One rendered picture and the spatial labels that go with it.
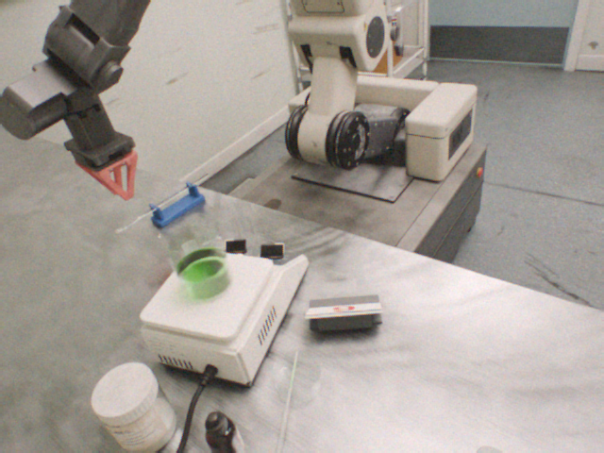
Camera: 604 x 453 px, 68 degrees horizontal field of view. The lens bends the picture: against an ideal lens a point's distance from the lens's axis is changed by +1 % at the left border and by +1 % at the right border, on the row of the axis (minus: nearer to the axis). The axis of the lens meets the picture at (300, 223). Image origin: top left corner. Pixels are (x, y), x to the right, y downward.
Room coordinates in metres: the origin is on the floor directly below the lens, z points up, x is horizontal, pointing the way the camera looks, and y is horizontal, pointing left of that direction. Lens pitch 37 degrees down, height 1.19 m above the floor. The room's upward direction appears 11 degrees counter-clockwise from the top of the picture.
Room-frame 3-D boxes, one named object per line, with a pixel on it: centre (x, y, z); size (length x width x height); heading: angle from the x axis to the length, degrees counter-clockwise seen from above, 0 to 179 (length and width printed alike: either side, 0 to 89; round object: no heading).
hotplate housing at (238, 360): (0.40, 0.11, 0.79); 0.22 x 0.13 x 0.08; 153
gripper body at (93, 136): (0.64, 0.27, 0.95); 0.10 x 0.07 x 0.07; 42
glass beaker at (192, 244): (0.38, 0.11, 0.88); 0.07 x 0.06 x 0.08; 69
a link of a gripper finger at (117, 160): (0.63, 0.27, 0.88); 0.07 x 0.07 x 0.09; 42
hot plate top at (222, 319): (0.38, 0.12, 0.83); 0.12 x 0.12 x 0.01; 63
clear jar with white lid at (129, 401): (0.27, 0.20, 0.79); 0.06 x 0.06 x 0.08
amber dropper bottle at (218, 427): (0.23, 0.11, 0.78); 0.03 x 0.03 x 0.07
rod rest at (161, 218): (0.69, 0.21, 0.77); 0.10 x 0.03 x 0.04; 132
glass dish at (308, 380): (0.29, 0.04, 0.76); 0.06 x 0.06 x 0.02
